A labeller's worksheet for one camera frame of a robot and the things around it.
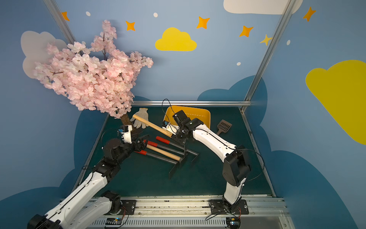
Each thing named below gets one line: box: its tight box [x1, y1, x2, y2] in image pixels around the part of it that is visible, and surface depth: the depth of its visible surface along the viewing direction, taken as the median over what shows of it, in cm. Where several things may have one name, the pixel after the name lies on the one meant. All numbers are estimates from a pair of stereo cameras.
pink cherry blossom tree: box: [33, 20, 154, 129], surface depth 63 cm
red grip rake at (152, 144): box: [143, 139, 185, 156], surface depth 97 cm
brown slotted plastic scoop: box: [216, 119, 233, 136], surface depth 113 cm
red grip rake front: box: [133, 149, 181, 179], surface depth 93 cm
